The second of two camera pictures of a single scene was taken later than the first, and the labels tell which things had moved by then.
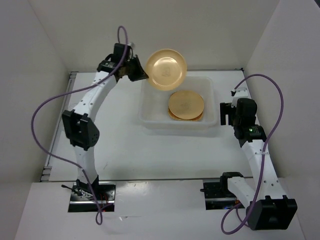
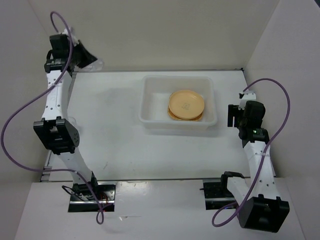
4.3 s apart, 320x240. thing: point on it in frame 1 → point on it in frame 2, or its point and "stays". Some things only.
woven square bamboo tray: x=172 y=118 stays
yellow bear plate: x=186 y=105 stays
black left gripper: x=140 y=74 → x=89 y=57
